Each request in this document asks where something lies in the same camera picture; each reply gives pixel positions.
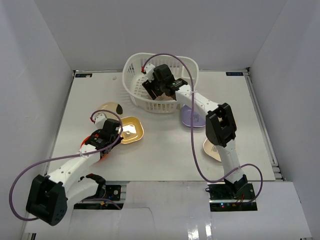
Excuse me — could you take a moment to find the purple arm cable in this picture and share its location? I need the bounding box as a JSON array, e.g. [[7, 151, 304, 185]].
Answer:
[[141, 52, 265, 205], [9, 110, 125, 221]]

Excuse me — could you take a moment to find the white plastic dish bin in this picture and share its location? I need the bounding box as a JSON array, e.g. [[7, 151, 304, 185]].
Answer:
[[122, 52, 199, 114]]

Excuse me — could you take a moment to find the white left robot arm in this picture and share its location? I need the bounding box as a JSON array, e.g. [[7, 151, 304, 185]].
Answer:
[[26, 118, 122, 226]]

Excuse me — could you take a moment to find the orange round plate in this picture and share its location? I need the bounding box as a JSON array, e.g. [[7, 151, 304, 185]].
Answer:
[[79, 135, 112, 165]]

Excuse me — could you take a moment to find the cream square panda plate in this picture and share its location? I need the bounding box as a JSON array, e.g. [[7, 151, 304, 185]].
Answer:
[[203, 138, 221, 162]]

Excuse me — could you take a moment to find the yellow square plate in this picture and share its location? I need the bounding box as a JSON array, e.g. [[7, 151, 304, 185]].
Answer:
[[121, 116, 144, 145]]

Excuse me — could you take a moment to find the purple square panda plate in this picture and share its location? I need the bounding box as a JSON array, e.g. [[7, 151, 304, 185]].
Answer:
[[179, 104, 207, 129]]

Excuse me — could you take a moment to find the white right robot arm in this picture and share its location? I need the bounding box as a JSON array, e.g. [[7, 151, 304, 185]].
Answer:
[[141, 64, 248, 200]]

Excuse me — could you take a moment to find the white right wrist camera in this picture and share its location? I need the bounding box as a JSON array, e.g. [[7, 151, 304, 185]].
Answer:
[[142, 63, 155, 83]]

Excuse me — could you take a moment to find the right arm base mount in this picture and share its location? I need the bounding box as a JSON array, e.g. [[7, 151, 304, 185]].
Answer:
[[205, 183, 258, 212]]

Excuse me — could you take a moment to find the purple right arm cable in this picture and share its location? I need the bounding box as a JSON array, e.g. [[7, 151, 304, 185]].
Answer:
[[141, 52, 265, 205]]

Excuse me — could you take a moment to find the beige round plate black spot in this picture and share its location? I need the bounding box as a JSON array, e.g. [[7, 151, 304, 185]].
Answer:
[[97, 101, 123, 117]]

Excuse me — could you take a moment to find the brown square panda plate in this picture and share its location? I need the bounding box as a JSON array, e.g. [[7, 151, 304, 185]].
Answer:
[[146, 93, 174, 101]]

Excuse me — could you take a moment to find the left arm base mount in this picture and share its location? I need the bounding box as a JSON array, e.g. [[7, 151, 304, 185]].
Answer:
[[96, 184, 123, 210]]

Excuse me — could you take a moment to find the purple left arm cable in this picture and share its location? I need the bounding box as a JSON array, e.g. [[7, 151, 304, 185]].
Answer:
[[9, 110, 125, 221]]

